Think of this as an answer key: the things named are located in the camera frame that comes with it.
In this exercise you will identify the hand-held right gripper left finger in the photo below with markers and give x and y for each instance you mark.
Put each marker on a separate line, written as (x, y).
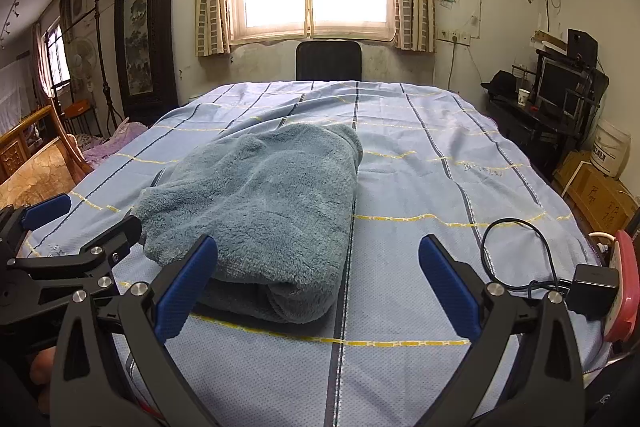
(182, 292)

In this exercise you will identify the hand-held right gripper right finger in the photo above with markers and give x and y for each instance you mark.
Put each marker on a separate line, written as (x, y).
(450, 287)

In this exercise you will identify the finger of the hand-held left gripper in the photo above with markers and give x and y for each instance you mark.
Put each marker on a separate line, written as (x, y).
(117, 239)
(45, 212)

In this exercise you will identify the fluffy blue-grey fleece garment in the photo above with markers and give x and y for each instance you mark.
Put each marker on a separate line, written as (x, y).
(260, 207)

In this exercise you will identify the person's left hand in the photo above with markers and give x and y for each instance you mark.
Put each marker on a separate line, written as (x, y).
(44, 367)

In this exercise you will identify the purple cloth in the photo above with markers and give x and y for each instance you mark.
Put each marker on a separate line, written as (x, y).
(117, 142)

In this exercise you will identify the light blue striped bedsheet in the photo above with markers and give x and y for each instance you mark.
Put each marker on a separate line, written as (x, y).
(425, 187)

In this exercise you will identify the orange stool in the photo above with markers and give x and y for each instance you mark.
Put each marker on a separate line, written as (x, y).
(80, 109)

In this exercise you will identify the black power adapter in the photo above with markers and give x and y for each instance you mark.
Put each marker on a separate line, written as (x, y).
(592, 289)

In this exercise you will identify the black metal coat stand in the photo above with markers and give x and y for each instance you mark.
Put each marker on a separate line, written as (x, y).
(102, 72)

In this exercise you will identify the barred side window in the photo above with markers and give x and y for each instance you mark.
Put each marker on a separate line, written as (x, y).
(57, 57)

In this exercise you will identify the white standing fan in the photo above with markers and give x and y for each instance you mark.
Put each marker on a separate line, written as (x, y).
(82, 59)

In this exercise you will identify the red white power strip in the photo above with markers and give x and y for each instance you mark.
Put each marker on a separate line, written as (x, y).
(624, 282)

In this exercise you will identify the cardboard box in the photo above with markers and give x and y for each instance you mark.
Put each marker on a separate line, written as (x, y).
(597, 194)

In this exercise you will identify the black desk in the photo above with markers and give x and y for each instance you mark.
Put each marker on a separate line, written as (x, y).
(525, 127)

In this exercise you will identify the dark framed landscape painting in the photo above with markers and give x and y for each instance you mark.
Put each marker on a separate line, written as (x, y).
(145, 37)

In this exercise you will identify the white paper cup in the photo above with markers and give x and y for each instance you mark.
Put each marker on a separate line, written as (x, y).
(523, 98)

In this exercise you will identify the black hat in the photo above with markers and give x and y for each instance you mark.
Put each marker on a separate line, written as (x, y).
(500, 83)

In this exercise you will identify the white bucket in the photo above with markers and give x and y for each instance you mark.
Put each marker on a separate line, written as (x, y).
(610, 149)

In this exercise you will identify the black computer monitor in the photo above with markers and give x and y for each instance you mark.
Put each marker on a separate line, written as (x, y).
(557, 87)

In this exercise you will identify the black chair back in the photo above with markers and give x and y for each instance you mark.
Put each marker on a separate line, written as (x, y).
(327, 61)

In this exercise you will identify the black speaker box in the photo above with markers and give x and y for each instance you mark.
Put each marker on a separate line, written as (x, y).
(582, 44)

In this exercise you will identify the white wall socket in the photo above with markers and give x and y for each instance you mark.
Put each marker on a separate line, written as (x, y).
(460, 38)

